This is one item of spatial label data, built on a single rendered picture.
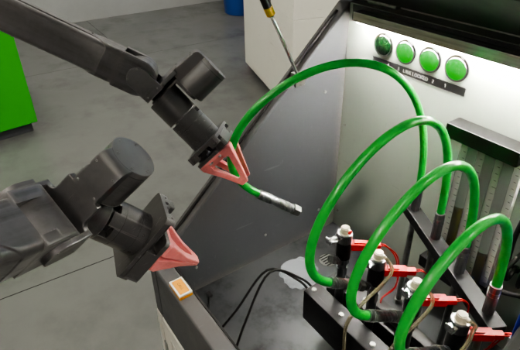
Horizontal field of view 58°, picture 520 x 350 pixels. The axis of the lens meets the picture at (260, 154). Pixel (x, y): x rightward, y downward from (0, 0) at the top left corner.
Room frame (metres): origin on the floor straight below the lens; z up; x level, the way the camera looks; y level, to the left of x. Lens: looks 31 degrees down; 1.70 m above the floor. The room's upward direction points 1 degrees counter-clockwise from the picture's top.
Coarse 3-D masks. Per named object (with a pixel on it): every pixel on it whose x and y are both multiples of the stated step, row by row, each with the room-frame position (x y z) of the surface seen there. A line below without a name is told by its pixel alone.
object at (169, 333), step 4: (164, 320) 0.77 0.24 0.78; (164, 324) 0.77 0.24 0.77; (164, 328) 0.78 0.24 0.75; (168, 328) 0.75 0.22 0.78; (168, 332) 0.76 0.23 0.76; (172, 332) 0.74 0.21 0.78; (168, 336) 0.76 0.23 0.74; (172, 336) 0.74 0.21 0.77; (164, 340) 0.78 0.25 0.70; (168, 340) 0.76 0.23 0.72; (172, 340) 0.74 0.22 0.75; (176, 340) 0.72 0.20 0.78; (168, 344) 0.77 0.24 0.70; (172, 344) 0.75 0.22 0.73; (176, 344) 0.72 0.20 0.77; (180, 344) 0.71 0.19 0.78; (168, 348) 0.77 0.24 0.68; (172, 348) 0.75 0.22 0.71; (176, 348) 0.72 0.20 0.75; (180, 348) 0.70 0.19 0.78
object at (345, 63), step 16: (320, 64) 0.73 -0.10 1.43; (336, 64) 0.73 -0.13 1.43; (352, 64) 0.73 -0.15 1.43; (368, 64) 0.74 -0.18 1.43; (384, 64) 0.75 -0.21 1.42; (288, 80) 0.72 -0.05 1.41; (400, 80) 0.75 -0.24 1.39; (272, 96) 0.71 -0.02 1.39; (416, 96) 0.76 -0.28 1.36; (256, 112) 0.70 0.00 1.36; (416, 112) 0.77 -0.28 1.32; (240, 128) 0.70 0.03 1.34; (256, 192) 0.70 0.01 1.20
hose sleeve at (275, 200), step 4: (260, 192) 0.71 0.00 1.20; (264, 192) 0.71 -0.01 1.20; (260, 196) 0.70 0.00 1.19; (264, 196) 0.70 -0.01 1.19; (268, 196) 0.71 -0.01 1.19; (272, 196) 0.71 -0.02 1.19; (264, 200) 0.70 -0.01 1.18; (268, 200) 0.70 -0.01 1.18; (272, 200) 0.71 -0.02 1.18; (276, 200) 0.71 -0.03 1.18; (280, 200) 0.71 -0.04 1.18; (284, 200) 0.72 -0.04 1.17; (272, 204) 0.71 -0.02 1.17; (276, 204) 0.71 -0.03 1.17; (280, 204) 0.71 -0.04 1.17; (284, 204) 0.71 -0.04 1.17; (288, 204) 0.71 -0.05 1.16; (292, 204) 0.72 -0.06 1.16; (280, 208) 0.72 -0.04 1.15; (284, 208) 0.71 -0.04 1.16; (288, 208) 0.71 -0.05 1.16; (292, 208) 0.71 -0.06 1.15
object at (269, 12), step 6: (264, 0) 0.95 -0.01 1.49; (264, 6) 0.95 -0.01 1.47; (270, 6) 0.95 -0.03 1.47; (270, 12) 0.95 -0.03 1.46; (270, 18) 0.96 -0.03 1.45; (276, 24) 0.97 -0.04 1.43; (276, 30) 0.97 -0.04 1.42; (282, 36) 0.97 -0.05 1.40; (282, 42) 0.97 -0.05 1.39; (288, 54) 0.98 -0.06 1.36; (294, 66) 0.99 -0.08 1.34; (294, 72) 1.00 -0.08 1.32; (300, 84) 0.99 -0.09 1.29
